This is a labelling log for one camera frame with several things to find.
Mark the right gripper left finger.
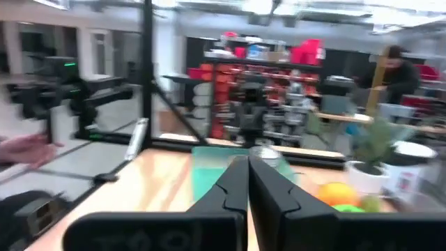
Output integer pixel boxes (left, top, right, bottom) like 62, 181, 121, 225
62, 155, 249, 251

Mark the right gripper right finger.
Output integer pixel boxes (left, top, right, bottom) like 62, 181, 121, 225
248, 155, 446, 251

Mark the orange fruit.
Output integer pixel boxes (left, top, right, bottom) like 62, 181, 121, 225
316, 182, 360, 207

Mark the green apple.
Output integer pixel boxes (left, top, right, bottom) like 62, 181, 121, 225
332, 204, 366, 213

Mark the green pear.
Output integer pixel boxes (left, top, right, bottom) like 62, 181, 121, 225
360, 195, 383, 213

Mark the teal plastic tray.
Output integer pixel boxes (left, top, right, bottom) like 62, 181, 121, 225
190, 146, 299, 203

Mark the black cabinet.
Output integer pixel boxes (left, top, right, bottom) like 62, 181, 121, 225
185, 36, 219, 69

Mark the red plastic crate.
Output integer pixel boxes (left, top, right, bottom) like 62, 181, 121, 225
289, 38, 325, 66

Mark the grey equipment case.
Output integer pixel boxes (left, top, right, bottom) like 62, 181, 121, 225
319, 75, 357, 116

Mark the snake plant white pot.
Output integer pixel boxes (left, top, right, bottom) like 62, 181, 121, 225
346, 118, 415, 195

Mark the black table clamp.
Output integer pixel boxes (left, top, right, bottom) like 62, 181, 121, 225
92, 173, 120, 185

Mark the white trash bin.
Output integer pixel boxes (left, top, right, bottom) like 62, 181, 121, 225
381, 140, 439, 203

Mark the person's hand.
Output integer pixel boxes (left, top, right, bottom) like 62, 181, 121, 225
0, 134, 66, 168

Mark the black aluminium frame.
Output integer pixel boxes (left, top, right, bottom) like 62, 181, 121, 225
62, 0, 348, 210

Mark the white flat bracket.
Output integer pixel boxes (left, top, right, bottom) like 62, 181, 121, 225
124, 117, 150, 162

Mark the yellow upright post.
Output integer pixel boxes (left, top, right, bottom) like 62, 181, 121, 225
364, 47, 391, 118

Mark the black table-level camera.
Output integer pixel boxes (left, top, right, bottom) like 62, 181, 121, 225
13, 197, 69, 238

